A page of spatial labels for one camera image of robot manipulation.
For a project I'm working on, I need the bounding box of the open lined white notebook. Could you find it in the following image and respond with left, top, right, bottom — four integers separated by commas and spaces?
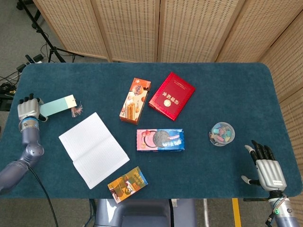
58, 112, 131, 190

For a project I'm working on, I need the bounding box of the white table leg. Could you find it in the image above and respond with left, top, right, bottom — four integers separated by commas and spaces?
203, 198, 210, 227

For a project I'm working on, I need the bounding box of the red book box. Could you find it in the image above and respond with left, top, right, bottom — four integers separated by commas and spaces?
148, 71, 196, 122

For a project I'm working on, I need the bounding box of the clear cup with candies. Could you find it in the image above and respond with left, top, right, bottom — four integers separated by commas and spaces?
208, 122, 236, 148

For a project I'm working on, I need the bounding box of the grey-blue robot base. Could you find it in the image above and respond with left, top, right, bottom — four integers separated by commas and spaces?
94, 198, 197, 227

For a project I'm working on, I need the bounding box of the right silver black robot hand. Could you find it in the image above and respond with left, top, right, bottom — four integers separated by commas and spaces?
241, 140, 287, 192

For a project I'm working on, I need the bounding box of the yellow Oreo cocoa box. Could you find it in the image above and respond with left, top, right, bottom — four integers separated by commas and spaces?
107, 166, 149, 204

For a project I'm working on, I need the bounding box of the orange egg roll snack box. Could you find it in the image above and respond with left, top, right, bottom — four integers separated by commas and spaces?
119, 77, 152, 125

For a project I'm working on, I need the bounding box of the black floor cable bundle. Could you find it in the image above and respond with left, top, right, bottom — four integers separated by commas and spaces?
0, 70, 19, 97

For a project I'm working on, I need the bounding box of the black tripod stand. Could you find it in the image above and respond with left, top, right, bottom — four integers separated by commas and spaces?
16, 0, 84, 63

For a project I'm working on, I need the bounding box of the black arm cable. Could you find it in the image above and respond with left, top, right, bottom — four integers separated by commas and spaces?
27, 165, 59, 227

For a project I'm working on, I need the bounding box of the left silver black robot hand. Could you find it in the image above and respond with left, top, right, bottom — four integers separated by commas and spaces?
18, 93, 49, 122

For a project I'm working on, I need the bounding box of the dark blue felt table cover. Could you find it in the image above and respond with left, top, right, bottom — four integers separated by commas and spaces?
0, 62, 303, 200

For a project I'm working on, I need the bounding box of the blue pink Oreo box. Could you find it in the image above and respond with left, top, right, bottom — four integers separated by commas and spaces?
136, 128, 186, 152

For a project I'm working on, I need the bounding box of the wicker folding screen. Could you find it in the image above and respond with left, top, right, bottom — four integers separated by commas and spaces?
258, 10, 303, 213
33, 0, 295, 63

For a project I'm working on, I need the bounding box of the blue bookmark with pink tassel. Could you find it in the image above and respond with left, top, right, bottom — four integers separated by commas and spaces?
39, 94, 84, 118

